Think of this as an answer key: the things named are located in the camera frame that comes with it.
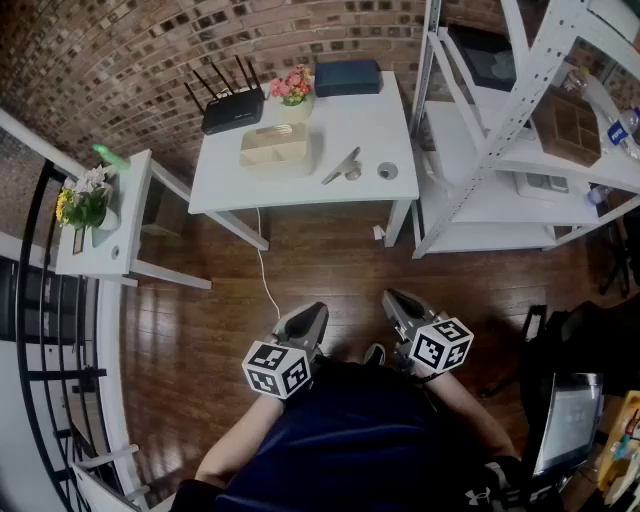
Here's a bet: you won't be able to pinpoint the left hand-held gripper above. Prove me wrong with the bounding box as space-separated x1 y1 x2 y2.
242 302 329 400

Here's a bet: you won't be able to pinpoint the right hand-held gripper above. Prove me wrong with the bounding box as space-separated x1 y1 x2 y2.
382 288 475 375

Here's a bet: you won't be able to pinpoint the beige divided tray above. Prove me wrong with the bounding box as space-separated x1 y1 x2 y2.
238 122 316 180

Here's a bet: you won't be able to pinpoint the person's left forearm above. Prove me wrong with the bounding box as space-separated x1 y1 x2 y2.
194 397 286 489

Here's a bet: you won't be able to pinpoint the person's right forearm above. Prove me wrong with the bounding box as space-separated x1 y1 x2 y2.
414 369 521 461

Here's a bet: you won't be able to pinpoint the person's dark shirt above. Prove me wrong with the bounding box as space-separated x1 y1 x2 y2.
169 357 566 512

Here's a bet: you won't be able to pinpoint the white metal shelf rack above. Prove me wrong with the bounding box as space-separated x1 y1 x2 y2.
409 0 640 260

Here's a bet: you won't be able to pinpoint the black bag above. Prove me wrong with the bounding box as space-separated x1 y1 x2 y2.
544 299 640 381

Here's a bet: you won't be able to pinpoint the grey monitor screen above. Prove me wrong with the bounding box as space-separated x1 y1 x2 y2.
532 372 604 479

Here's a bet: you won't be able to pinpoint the small white side table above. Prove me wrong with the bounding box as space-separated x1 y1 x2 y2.
54 148 214 291

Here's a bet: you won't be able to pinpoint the black office chair base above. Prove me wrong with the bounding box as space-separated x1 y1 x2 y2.
599 204 640 296

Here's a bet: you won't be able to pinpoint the black router with antennas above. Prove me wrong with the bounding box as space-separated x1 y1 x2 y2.
183 54 266 136

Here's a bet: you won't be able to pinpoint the pink flowers in pot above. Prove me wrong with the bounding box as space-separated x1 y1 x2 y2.
269 64 315 124

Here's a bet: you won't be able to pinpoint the dark blue box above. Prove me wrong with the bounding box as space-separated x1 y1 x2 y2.
313 60 384 98

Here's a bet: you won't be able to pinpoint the brown wooden box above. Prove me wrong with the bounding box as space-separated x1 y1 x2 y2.
529 87 604 169

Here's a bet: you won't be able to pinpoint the black metal railing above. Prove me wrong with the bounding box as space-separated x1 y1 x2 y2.
0 159 131 512

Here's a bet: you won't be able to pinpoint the yellow white flower bouquet vase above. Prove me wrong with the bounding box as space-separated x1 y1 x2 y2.
54 164 121 249

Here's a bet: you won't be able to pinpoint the green plastic object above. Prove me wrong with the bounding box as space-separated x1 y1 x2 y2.
92 143 132 170

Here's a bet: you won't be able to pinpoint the black tray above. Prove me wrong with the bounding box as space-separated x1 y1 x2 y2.
447 24 519 94

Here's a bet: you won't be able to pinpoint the pile of colourful packets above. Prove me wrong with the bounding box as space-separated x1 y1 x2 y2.
597 389 640 506

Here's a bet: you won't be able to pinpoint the blue label water bottle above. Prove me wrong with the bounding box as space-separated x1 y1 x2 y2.
599 107 640 154

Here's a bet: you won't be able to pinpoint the clear plastic bottle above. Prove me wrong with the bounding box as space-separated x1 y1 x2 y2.
567 64 629 129

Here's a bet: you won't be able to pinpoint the white cable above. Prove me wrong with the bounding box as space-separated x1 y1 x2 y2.
255 207 282 321

